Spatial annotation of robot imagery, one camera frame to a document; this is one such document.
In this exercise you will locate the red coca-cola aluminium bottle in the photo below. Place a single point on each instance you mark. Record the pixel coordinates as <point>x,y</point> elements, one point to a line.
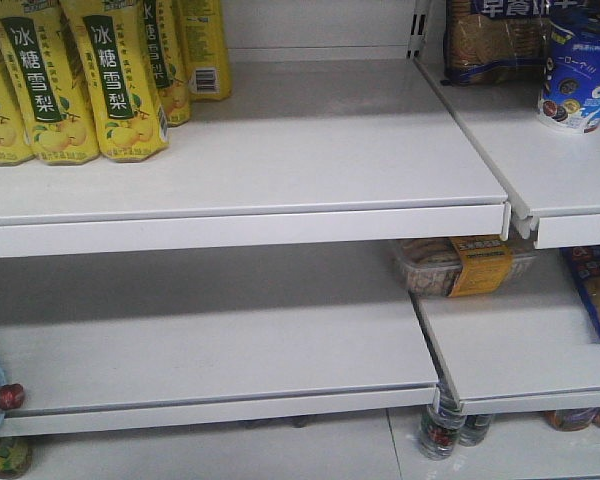
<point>12,396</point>

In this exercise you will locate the white metal shelf unit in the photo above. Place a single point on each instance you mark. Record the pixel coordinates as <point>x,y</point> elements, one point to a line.
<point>230,308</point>

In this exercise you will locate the clear biscuit tray yellow label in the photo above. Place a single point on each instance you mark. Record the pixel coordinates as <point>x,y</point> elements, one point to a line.
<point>460,266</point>

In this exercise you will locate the clear bottle lower shelf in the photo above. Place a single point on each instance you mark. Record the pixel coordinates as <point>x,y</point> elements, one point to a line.
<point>439,429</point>

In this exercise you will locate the biscuit pack blue label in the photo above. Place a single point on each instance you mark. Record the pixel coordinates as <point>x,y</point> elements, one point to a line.
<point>491,42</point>

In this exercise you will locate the blue cookie cup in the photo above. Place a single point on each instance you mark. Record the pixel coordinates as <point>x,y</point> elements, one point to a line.
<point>569,99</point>

